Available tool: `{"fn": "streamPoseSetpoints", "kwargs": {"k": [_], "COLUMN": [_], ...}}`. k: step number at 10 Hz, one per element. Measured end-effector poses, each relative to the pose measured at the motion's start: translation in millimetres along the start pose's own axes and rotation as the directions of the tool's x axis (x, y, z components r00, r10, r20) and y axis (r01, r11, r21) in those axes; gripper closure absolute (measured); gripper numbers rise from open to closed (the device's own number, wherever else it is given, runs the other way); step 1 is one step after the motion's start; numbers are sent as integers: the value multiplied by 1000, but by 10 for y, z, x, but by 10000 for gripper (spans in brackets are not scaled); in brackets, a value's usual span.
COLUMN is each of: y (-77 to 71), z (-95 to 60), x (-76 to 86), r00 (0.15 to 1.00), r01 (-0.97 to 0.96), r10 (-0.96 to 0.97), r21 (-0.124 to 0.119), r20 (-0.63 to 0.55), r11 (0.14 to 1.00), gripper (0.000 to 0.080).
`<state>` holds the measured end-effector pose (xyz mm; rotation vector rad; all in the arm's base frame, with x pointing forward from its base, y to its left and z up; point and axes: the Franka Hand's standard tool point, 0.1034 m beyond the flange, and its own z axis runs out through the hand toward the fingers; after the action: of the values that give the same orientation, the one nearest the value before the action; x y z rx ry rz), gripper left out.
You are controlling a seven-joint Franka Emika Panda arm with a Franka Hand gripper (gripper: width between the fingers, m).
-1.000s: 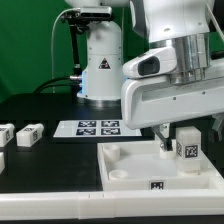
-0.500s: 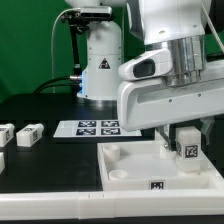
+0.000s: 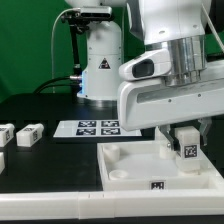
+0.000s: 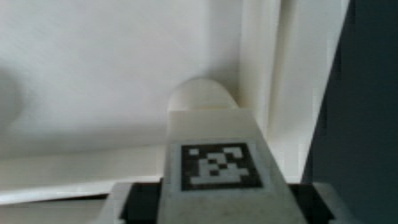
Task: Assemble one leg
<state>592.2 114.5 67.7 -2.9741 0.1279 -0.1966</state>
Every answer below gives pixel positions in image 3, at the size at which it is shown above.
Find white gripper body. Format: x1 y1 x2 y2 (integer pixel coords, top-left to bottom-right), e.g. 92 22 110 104
117 49 224 131

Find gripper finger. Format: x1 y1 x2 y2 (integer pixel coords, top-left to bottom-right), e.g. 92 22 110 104
158 125 180 157
199 117 212 146

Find white square tabletop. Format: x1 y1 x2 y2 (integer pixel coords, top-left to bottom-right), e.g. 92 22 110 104
97 141 224 191

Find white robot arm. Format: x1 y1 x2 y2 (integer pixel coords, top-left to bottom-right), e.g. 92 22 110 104
65 0 224 131

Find white sheet with markers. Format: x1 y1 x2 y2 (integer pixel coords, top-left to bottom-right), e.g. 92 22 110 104
54 120 141 138

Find white L-shaped fence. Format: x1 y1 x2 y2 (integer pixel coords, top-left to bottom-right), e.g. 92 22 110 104
0 156 224 222

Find white part left edge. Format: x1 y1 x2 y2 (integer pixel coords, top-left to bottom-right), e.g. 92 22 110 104
0 152 5 174

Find camera on stand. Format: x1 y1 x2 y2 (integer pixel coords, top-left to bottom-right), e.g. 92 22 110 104
80 6 112 20

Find black cables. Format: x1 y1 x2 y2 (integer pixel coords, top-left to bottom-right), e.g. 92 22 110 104
33 75 83 95

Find black camera stand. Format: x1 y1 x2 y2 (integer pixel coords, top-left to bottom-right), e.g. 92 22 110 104
61 12 89 75

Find grey cable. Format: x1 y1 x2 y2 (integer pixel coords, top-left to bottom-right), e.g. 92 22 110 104
50 8 81 94

